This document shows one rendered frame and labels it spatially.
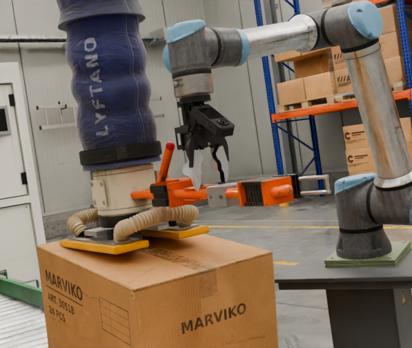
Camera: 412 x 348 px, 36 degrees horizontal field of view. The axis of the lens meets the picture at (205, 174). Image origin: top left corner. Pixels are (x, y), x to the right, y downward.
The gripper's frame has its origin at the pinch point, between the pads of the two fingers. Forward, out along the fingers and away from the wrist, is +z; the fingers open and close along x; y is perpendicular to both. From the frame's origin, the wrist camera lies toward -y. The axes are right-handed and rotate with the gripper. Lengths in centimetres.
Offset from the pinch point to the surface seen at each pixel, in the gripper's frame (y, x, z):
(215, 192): -5.7, 3.5, 1.7
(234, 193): -12.2, 3.4, 2.0
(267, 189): -23.4, 3.7, 1.4
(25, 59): 984, -322, -207
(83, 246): 41.6, 15.5, 13.2
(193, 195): 3.0, 3.6, 2.0
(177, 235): 25.0, -3.7, 13.6
